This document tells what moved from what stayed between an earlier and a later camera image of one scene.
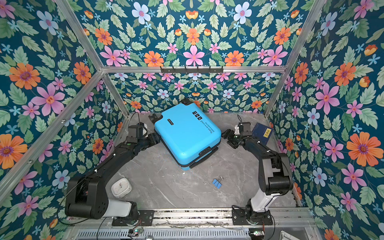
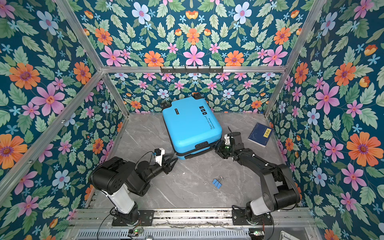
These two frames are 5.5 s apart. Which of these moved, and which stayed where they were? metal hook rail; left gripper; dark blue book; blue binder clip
Moved: left gripper
Stayed: dark blue book; blue binder clip; metal hook rail
